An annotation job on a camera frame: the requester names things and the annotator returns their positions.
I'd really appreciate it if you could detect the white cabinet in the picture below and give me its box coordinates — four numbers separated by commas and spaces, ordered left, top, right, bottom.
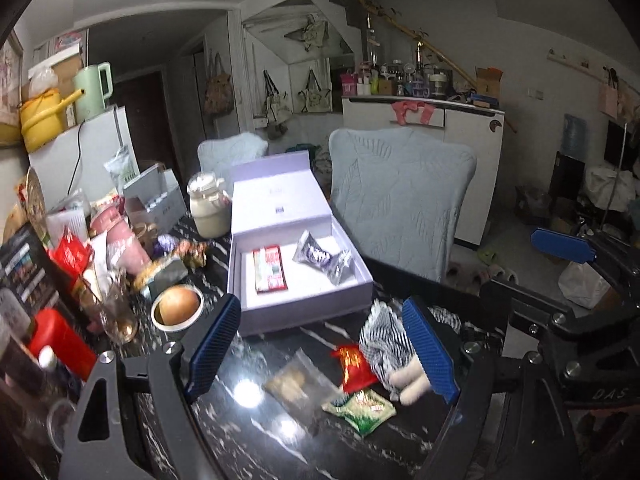
341, 97, 506, 248

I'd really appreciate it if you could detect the chair with leaf-pattern blue cover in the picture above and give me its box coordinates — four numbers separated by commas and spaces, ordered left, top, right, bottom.
327, 127, 478, 283

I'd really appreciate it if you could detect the lavender gift box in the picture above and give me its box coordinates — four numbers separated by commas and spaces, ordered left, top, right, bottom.
227, 152, 375, 337

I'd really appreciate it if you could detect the red paper packet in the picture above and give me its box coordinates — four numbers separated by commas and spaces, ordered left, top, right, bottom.
50, 227, 96, 281

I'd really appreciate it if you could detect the black television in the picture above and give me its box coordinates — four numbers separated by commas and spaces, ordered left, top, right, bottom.
604, 121, 640, 176

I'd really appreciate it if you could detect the red plastic container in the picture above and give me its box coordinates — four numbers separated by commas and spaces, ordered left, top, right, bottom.
27, 308, 98, 381

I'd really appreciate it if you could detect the dark wooden door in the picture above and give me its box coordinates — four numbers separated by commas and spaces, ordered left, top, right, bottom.
112, 71, 173, 166

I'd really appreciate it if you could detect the red crinkled snack packet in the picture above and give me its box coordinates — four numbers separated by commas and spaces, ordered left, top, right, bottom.
331, 344, 379, 394

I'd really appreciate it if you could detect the round woven plate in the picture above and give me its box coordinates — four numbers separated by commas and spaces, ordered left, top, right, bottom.
25, 167, 48, 231

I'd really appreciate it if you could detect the pink hanging bag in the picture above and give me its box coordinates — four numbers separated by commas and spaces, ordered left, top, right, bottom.
599, 67, 621, 118

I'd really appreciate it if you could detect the grey white box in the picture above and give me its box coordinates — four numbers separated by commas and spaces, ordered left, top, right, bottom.
122, 165, 187, 233

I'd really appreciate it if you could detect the red white candy bar packet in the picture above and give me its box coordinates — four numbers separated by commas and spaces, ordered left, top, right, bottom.
252, 246, 289, 293

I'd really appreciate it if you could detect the green snack packet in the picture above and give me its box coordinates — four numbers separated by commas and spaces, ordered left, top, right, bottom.
321, 389, 397, 437

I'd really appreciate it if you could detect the pink cloth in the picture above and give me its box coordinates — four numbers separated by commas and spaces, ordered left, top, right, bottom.
391, 101, 435, 126

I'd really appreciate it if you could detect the white fridge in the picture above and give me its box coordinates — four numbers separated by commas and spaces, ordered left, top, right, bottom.
27, 105, 141, 211

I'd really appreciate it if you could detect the open cardboard box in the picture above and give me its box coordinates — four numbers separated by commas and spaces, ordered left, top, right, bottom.
472, 66, 503, 101

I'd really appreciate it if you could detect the yellow watering can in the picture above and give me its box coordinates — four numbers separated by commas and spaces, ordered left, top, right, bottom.
19, 87, 83, 153

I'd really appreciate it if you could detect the chair with pale blue cover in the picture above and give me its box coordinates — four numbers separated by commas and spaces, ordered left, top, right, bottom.
196, 132, 270, 173

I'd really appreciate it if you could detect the white plastic basket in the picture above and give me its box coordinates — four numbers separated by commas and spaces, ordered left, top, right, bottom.
46, 207, 91, 246

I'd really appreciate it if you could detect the clear plastic bag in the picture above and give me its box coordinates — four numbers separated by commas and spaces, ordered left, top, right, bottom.
262, 349, 341, 436

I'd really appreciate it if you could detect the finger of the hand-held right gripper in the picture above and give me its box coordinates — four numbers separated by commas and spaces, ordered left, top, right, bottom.
530, 227, 640, 282
480, 279, 583, 342

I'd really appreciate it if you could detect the green white packet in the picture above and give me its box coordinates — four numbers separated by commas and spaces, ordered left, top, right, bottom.
103, 145, 141, 186

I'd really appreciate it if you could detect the silver purple snack packet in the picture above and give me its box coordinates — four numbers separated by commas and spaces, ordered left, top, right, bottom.
291, 230, 353, 287

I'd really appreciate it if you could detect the glass cup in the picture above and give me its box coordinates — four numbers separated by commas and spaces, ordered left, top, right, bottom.
80, 270, 140, 345

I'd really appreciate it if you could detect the framed picture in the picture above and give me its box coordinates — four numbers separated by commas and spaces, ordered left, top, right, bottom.
0, 30, 25, 126

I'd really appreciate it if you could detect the striped plush doll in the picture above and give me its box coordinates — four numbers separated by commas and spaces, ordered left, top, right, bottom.
359, 299, 463, 406

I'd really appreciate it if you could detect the row of bottles and jars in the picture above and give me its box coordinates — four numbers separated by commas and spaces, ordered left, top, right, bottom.
341, 57, 473, 98

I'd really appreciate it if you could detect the pink cup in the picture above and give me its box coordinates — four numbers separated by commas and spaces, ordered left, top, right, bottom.
90, 207, 151, 273

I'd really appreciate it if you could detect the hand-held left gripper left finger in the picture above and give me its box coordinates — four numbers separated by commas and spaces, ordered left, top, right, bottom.
57, 292, 243, 480

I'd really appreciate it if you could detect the beige tote bag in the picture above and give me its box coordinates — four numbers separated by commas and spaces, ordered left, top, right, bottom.
285, 15, 328, 53
297, 69, 333, 113
262, 70, 292, 123

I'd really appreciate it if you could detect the white plastic bag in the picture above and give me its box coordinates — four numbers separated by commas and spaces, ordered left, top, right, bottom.
557, 261, 613, 310

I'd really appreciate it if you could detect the golden stair handrail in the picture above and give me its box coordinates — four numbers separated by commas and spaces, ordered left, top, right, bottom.
352, 0, 481, 91

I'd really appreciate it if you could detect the brown patterned tote bag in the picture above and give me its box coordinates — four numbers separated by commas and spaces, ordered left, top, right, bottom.
202, 52, 235, 117

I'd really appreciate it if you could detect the green electric kettle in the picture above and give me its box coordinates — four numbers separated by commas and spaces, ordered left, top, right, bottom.
73, 62, 113, 122

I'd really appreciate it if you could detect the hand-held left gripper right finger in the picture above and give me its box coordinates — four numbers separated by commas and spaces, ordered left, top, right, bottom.
402, 296, 583, 480

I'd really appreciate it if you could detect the black printed box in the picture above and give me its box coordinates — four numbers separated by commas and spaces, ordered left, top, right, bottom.
0, 225, 66, 311

